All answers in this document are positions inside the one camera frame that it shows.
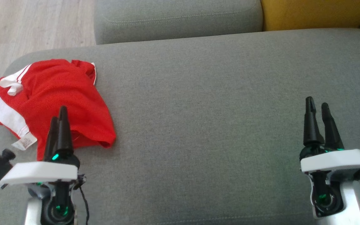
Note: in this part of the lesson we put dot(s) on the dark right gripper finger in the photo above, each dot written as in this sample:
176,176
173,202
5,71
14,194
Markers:
312,128
331,131

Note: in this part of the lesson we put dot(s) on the red shorts with white stripes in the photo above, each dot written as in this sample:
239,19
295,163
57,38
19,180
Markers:
67,93

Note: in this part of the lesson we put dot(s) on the large yellow sofa backrest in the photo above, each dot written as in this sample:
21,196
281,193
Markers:
311,14

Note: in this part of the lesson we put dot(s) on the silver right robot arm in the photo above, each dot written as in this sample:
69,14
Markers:
358,206

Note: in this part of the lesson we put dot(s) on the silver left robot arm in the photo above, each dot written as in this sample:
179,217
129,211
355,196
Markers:
31,215

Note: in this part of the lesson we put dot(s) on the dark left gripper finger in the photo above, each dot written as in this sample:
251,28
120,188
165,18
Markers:
64,134
51,140

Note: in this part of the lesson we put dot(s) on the large grey sofa ottoman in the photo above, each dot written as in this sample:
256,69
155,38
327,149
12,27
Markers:
198,125

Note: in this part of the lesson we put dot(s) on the grey sofa seat cushion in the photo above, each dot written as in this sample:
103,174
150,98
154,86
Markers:
173,18

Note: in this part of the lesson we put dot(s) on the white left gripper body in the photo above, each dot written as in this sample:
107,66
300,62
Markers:
39,172

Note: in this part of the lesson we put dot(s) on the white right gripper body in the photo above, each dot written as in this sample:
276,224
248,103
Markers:
336,161

